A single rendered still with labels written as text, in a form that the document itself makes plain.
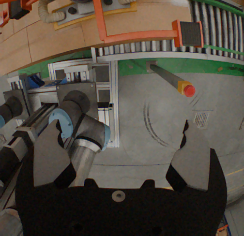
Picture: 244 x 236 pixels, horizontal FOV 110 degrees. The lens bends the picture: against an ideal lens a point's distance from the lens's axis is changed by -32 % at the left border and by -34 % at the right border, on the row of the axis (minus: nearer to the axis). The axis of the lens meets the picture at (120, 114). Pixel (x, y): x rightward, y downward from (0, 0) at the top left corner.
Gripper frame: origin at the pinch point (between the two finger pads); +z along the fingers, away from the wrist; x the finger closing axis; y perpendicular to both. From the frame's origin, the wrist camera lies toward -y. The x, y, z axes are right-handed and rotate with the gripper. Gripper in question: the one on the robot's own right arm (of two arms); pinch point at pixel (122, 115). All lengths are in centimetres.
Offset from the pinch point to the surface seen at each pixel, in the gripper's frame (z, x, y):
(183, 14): 57, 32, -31
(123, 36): 26.1, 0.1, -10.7
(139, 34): 26.1, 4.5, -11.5
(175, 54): 92, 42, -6
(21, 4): 24, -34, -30
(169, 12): 57, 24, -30
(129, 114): 152, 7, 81
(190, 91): 48, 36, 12
